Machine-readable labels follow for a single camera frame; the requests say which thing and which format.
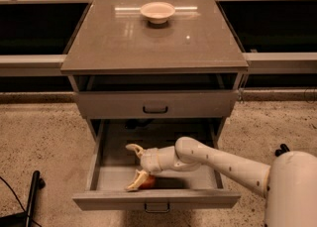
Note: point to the grey metal railing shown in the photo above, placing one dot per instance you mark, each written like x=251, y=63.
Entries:
x=29, y=64

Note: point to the open grey middle drawer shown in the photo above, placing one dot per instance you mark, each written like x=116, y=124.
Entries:
x=113, y=167

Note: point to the black base leg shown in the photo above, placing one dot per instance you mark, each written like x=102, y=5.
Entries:
x=25, y=218
x=281, y=150

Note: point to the closed grey top drawer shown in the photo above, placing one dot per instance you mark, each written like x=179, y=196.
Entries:
x=156, y=104

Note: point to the grey drawer cabinet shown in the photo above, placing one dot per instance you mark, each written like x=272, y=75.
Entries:
x=118, y=50

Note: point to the white ceramic bowl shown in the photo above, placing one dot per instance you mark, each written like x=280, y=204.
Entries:
x=157, y=12

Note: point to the black left base leg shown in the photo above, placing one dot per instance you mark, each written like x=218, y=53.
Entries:
x=25, y=218

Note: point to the red apple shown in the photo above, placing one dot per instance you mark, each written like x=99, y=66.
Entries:
x=148, y=183

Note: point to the black right base leg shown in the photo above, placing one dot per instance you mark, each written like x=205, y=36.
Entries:
x=281, y=150

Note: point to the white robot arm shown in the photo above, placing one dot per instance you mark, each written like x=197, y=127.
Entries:
x=288, y=185

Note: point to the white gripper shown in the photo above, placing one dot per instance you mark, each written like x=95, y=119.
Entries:
x=150, y=161

